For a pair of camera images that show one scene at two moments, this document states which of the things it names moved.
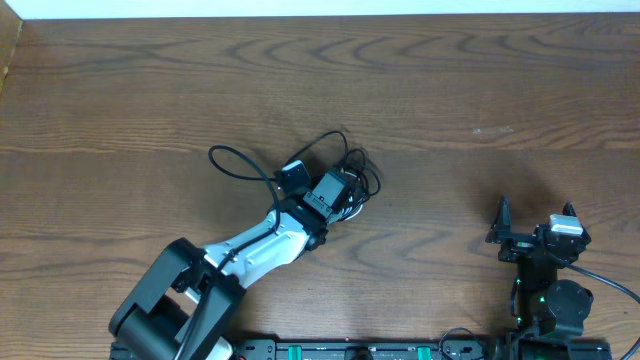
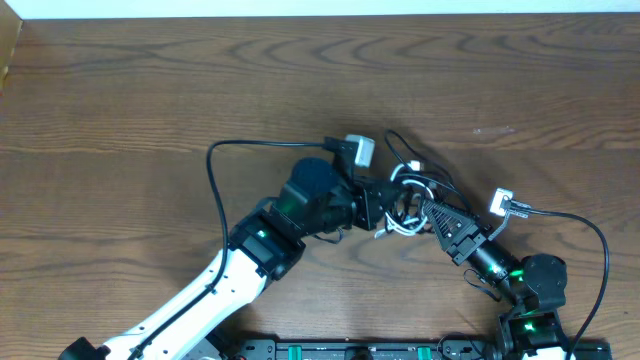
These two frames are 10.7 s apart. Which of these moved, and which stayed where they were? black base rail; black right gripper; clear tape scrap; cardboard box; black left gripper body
Moved: black right gripper; black left gripper body
Stayed: cardboard box; black base rail; clear tape scrap
